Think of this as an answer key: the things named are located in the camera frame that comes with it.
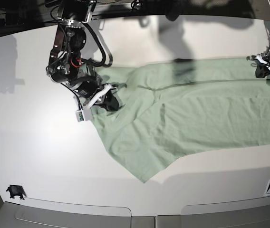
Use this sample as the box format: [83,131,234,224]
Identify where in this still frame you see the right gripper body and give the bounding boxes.
[65,66,108,106]

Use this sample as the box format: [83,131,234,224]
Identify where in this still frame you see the green T-shirt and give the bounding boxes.
[92,58,270,183]

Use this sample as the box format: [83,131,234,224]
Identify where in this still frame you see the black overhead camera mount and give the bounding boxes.
[165,0,184,21]

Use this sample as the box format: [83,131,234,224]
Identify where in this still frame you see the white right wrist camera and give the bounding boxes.
[76,109,93,122]

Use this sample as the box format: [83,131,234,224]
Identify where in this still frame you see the black table clamp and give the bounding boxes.
[6,185,27,200]

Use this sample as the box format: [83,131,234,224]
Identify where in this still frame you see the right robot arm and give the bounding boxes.
[46,0,120,112]

